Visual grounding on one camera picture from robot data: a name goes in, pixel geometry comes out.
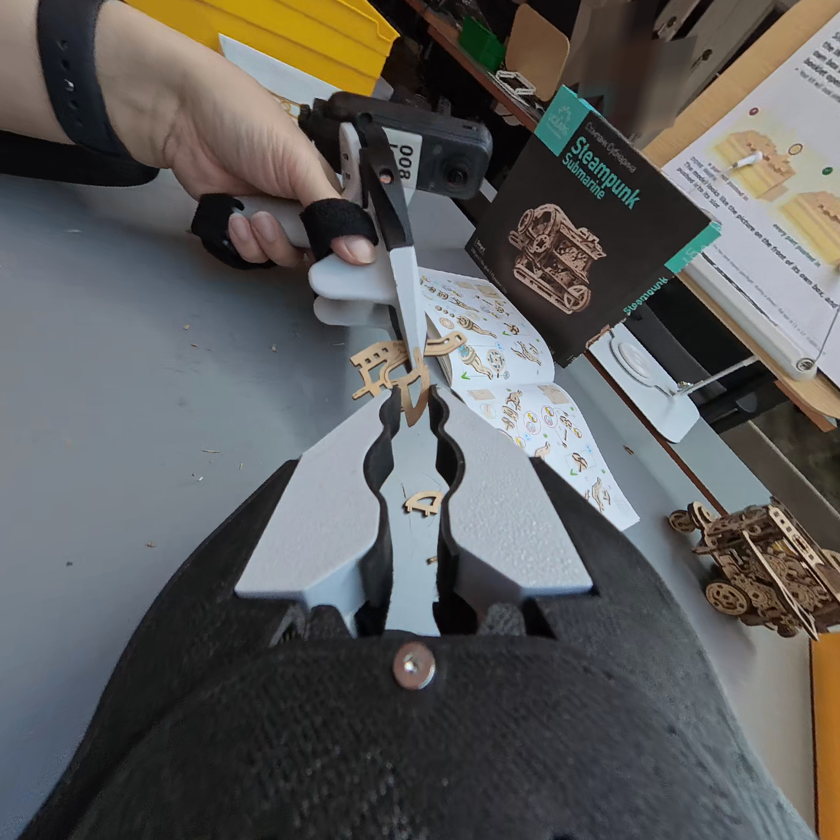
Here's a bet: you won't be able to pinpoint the notched wooden model part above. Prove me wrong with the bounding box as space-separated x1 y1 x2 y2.
350 331 468 401

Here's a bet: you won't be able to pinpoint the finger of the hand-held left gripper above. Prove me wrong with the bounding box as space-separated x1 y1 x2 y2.
388 244 429 370

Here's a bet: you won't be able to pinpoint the curved wooden model part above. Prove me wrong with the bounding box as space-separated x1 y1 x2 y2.
395 366 432 427

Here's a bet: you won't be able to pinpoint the brown rounded cardboard piece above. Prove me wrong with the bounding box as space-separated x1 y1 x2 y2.
504 3 571 103

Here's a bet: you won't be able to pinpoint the small metal clips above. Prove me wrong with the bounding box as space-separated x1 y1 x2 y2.
493 66 538 101

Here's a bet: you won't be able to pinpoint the open instruction booklet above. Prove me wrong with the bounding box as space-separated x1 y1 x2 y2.
416 266 641 532

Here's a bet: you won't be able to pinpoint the grey machine housing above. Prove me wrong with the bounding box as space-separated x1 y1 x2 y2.
570 0 791 135

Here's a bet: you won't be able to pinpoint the printed instruction sheet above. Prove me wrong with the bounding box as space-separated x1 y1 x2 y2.
661 13 840 368

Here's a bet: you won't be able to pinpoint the orange mat edge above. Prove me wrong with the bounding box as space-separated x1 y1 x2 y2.
809 632 840 840

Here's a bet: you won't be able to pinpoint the thin metal rod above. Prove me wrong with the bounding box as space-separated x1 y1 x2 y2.
678 356 757 396

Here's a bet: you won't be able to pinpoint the person's left forearm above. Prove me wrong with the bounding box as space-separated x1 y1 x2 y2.
0 0 139 158

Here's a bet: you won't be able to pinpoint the white stand base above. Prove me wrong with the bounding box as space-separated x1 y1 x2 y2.
586 325 701 445

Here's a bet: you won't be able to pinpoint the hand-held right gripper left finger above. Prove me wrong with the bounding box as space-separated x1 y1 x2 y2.
234 386 403 636

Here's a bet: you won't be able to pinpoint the black wrist band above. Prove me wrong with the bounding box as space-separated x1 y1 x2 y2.
36 0 135 158

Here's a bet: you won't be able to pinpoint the green plastic object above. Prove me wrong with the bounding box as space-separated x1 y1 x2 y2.
458 16 508 74

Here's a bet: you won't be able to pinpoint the assembled wooden model vehicle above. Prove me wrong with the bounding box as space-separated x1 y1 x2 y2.
668 497 840 641

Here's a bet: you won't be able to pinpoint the yellow plastic bin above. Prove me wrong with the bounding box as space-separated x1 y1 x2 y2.
123 0 401 99

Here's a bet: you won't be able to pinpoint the white paper sheet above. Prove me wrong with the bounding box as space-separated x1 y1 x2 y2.
218 33 332 122

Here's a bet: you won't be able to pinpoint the black model kit box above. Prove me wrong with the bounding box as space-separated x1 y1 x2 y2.
465 85 723 370

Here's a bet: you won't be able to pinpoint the white clip bar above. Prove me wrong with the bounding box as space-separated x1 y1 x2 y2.
681 251 823 383

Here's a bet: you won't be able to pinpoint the white instruction sheet board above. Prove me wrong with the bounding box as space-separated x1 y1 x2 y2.
642 0 840 431

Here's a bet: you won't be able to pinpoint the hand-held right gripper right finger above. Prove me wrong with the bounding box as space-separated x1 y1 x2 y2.
430 386 599 634

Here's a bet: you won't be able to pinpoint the person's left hand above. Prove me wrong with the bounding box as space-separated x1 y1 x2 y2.
121 7 379 266

